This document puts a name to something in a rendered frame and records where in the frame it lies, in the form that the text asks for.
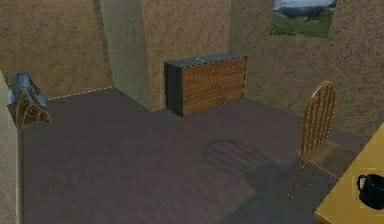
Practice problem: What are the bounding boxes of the yellow table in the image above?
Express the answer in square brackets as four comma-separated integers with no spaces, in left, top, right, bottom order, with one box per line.
[313,122,384,224]

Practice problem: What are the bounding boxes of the window with landscape view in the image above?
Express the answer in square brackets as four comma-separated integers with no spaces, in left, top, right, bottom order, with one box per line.
[270,0,338,38]

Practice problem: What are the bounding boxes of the black and wood dresser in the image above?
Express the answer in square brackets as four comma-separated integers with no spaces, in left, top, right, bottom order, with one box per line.
[163,52,248,118]

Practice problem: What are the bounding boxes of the black mug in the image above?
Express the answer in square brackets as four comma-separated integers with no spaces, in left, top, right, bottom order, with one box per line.
[356,173,384,211]

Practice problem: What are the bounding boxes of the brown wooden slat-back chair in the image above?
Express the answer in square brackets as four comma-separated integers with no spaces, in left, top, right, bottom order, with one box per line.
[285,80,357,203]

